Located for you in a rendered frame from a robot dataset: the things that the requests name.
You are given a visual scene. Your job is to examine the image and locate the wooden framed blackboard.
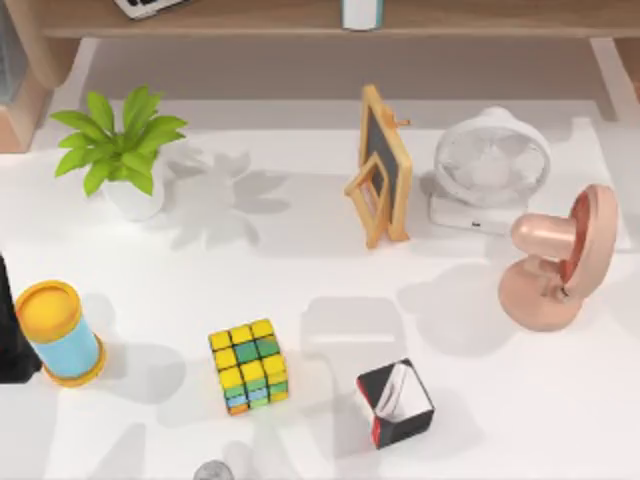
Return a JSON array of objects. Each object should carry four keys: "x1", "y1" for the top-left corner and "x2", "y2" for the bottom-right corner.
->
[{"x1": 343, "y1": 84, "x2": 414, "y2": 250}]

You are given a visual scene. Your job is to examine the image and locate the colourful puzzle cube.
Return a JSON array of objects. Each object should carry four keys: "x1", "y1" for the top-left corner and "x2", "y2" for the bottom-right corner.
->
[{"x1": 208, "y1": 318, "x2": 291, "y2": 416}]

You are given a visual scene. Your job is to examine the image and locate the white desk fan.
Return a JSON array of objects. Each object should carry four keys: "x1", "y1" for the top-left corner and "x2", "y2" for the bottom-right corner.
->
[{"x1": 428, "y1": 106, "x2": 553, "y2": 235}]

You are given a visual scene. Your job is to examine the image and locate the black red and white box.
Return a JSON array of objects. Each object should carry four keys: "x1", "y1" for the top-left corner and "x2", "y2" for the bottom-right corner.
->
[{"x1": 356, "y1": 357, "x2": 436, "y2": 450}]

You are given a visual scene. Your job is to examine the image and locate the wooden shelf unit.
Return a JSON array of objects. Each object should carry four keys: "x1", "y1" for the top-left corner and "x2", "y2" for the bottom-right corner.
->
[{"x1": 0, "y1": 0, "x2": 640, "y2": 154}]

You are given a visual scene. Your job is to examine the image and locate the green plant in white pot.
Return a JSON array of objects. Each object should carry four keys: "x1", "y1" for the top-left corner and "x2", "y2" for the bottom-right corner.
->
[{"x1": 49, "y1": 85, "x2": 189, "y2": 222}]

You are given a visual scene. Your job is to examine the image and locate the white and blue cup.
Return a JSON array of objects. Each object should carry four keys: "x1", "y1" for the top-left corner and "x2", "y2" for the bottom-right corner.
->
[{"x1": 341, "y1": 0, "x2": 387, "y2": 32}]

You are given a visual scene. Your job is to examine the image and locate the pink desk fan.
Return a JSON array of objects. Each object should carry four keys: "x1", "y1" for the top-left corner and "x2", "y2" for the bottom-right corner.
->
[{"x1": 497, "y1": 183, "x2": 620, "y2": 333}]

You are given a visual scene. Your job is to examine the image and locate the small grey round object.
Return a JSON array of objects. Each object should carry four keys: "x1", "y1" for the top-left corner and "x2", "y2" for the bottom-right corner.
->
[{"x1": 192, "y1": 459, "x2": 233, "y2": 480}]

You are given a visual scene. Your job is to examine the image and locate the blue can with yellow ends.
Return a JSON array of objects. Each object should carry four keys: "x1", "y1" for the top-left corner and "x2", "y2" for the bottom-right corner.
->
[{"x1": 14, "y1": 280, "x2": 107, "y2": 389}]

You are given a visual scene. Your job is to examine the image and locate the white and black keyboard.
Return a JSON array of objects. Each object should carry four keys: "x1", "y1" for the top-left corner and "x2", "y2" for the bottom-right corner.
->
[{"x1": 112, "y1": 0, "x2": 194, "y2": 21}]

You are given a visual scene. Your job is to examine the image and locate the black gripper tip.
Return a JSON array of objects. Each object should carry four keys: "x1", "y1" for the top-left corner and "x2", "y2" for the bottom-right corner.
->
[{"x1": 0, "y1": 255, "x2": 44, "y2": 385}]

